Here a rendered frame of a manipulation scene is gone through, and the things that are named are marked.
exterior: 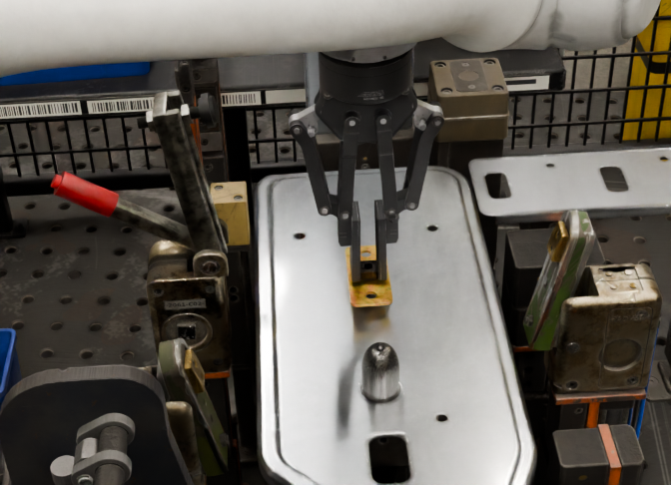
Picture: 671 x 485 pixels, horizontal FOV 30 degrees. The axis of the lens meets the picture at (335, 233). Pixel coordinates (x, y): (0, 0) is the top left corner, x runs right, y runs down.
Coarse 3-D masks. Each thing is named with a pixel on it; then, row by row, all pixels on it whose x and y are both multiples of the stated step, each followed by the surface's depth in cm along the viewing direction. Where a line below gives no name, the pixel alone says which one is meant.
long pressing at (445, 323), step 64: (256, 192) 128; (448, 192) 127; (256, 256) 120; (320, 256) 120; (448, 256) 119; (256, 320) 113; (320, 320) 112; (384, 320) 112; (448, 320) 112; (320, 384) 106; (448, 384) 106; (512, 384) 106; (320, 448) 100; (448, 448) 100; (512, 448) 100
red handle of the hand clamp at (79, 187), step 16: (64, 176) 105; (64, 192) 105; (80, 192) 106; (96, 192) 106; (112, 192) 107; (96, 208) 106; (112, 208) 107; (128, 208) 108; (144, 208) 109; (144, 224) 108; (160, 224) 108; (176, 224) 110; (176, 240) 109
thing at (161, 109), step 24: (168, 96) 103; (144, 120) 102; (168, 120) 101; (192, 120) 103; (216, 120) 102; (168, 144) 102; (192, 144) 106; (168, 168) 104; (192, 168) 104; (192, 192) 105; (192, 216) 107; (216, 216) 110; (192, 240) 108; (216, 240) 108
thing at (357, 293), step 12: (348, 252) 117; (360, 252) 117; (372, 252) 117; (348, 264) 116; (360, 264) 114; (372, 264) 114; (348, 276) 114; (360, 276) 114; (372, 276) 114; (360, 288) 113; (372, 288) 113; (384, 288) 113; (360, 300) 112; (372, 300) 112; (384, 300) 111
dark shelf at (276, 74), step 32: (160, 64) 143; (224, 64) 143; (256, 64) 143; (288, 64) 142; (416, 64) 142; (512, 64) 141; (544, 64) 141; (0, 96) 139; (32, 96) 138; (64, 96) 138; (96, 96) 139; (128, 96) 139; (224, 96) 139; (256, 96) 140; (288, 96) 140; (416, 96) 141
